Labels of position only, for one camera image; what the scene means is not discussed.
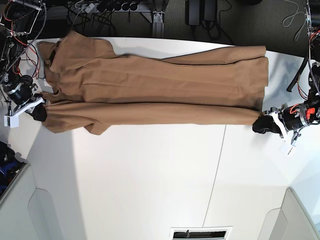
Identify black power adapter brick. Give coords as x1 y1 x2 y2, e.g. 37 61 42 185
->
185 0 201 26

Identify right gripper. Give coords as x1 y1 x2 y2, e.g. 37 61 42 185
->
3 80 48 122

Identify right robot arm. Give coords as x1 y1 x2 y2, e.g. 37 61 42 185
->
0 0 47 128

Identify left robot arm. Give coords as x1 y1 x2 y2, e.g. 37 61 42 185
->
252 0 320 146

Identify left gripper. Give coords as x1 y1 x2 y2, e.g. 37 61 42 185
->
252 101 320 148

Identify blue items bin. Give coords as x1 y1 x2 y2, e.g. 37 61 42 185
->
0 141 26 197

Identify aluminium frame post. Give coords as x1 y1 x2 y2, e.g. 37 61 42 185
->
152 11 165 38

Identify grey cable loop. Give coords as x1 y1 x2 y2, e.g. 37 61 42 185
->
282 0 311 42

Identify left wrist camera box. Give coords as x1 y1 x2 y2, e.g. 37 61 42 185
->
280 142 296 156

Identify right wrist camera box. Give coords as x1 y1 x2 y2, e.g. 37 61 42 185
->
3 115 19 128

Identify white table vent grille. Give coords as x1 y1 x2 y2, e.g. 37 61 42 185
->
169 226 233 240

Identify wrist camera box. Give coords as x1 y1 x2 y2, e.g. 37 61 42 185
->
280 142 296 156
3 115 19 128

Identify tan brown t-shirt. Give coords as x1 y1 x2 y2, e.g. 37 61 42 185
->
37 31 269 135

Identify grey left table panel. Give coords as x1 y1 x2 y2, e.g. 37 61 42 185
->
0 163 87 240

